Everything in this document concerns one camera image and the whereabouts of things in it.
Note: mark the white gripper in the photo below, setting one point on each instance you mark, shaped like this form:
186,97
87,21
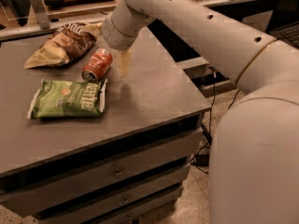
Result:
109,34

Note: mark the red coke can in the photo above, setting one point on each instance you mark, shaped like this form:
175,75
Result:
96,68

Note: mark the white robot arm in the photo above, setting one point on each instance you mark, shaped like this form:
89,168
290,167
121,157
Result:
253,164

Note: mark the brown chip bag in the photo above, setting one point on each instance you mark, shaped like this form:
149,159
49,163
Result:
67,44

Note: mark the green kettle chip bag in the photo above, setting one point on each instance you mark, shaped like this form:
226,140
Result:
58,98

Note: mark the grey drawer cabinet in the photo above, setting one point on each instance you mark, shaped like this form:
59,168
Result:
105,170

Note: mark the black metal table leg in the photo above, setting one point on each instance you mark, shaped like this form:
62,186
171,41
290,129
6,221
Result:
206,133

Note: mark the black power adapter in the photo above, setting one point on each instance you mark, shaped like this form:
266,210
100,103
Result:
201,160

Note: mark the black laptop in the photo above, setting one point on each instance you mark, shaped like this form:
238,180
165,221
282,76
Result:
284,22

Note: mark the metal frame rail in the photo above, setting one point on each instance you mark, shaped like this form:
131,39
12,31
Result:
82,13

